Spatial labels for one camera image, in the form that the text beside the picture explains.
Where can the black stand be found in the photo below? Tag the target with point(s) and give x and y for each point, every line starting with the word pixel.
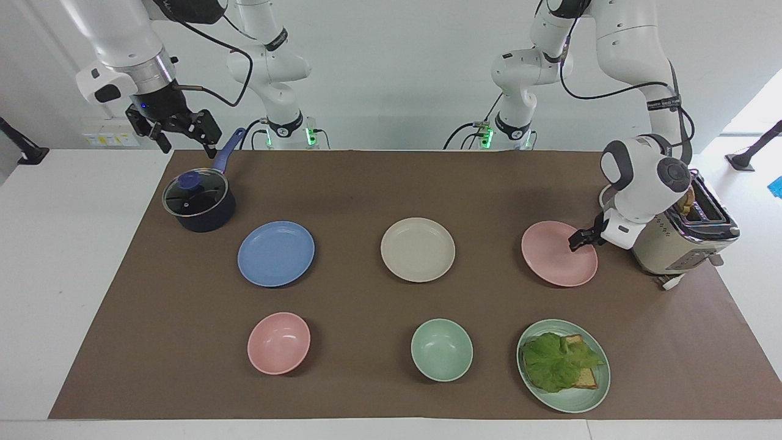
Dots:
pixel 744 160
pixel 27 153

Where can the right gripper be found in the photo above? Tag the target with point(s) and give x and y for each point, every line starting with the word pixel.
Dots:
pixel 160 102

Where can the pink plate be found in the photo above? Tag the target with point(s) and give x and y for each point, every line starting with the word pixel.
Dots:
pixel 553 260

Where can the green lettuce leaf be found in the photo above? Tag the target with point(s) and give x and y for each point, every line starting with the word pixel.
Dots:
pixel 553 363

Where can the white power plug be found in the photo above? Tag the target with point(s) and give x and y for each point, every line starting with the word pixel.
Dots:
pixel 671 282

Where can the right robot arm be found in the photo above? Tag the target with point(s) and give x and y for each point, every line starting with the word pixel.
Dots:
pixel 116 36

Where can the dark blue saucepan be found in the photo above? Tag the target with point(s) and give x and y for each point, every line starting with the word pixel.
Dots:
pixel 214 220

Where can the beige plate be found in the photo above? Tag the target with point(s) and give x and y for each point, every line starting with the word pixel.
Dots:
pixel 418 249

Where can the green plate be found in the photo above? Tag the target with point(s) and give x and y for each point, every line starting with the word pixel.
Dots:
pixel 574 400

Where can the blue plate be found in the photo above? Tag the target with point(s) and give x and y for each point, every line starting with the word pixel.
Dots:
pixel 276 253

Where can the toasted bread slice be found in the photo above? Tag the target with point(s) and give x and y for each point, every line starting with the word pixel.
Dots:
pixel 588 379

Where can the green bowl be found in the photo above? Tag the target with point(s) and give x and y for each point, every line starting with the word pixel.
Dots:
pixel 441 349

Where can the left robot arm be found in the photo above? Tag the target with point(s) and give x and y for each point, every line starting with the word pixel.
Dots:
pixel 635 36

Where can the pink bowl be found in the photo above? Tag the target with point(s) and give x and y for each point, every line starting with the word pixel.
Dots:
pixel 278 342

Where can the white wall socket strip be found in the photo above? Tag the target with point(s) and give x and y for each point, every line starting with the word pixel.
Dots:
pixel 110 135

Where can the beige and silver toaster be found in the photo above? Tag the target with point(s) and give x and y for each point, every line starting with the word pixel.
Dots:
pixel 672 247

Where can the glass lid with blue knob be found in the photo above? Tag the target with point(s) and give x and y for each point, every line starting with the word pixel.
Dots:
pixel 201 195

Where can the blue object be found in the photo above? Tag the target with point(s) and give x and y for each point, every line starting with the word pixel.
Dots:
pixel 777 187

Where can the bread slice in toaster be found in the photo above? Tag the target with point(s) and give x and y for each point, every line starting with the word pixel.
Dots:
pixel 688 200

